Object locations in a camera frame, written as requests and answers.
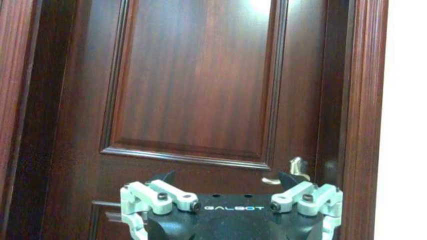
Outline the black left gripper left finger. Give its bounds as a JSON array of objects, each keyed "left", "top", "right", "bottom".
[{"left": 118, "top": 170, "right": 202, "bottom": 240}]

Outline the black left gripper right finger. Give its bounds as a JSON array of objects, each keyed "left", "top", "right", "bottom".
[{"left": 269, "top": 171, "right": 344, "bottom": 240}]

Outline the dark red wooden door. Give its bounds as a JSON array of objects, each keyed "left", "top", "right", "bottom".
[{"left": 38, "top": 0, "right": 329, "bottom": 240}]

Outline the brass door handle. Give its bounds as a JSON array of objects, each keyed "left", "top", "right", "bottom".
[{"left": 260, "top": 156, "right": 312, "bottom": 186}]

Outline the dark red wooden door frame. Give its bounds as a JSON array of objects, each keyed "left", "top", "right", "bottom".
[{"left": 0, "top": 0, "right": 389, "bottom": 240}]

